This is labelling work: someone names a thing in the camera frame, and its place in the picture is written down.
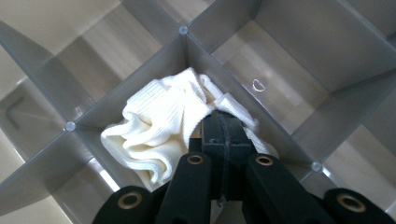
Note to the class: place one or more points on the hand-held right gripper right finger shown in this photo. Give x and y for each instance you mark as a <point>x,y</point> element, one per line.
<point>238,137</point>

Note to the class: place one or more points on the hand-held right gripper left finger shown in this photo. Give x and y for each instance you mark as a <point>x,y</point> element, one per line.
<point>214,133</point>

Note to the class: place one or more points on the white sock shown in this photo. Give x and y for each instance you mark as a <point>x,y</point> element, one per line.
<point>155,124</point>
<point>233,105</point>

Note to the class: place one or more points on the brown compartment tray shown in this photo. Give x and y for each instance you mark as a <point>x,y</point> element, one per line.
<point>140,81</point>

